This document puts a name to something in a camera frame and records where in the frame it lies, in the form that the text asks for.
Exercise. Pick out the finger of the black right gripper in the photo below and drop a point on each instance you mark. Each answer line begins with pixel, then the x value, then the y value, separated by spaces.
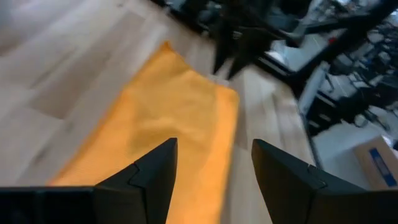
pixel 237 63
pixel 219 59

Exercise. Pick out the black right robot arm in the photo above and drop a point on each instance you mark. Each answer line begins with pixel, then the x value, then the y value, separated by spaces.
pixel 242 12

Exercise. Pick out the orange microfiber towel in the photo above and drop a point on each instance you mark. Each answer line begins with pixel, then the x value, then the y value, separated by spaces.
pixel 174 105

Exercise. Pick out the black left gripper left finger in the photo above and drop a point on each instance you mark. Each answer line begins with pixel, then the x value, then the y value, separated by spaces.
pixel 124 205

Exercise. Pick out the black aluminium table frame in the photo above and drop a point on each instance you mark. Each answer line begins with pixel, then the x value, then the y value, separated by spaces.
pixel 357 29

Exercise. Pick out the brown cardboard box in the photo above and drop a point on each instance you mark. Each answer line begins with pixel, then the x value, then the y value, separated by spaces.
pixel 367 168

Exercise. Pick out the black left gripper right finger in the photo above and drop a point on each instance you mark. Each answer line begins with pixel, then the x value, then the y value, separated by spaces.
pixel 311 205

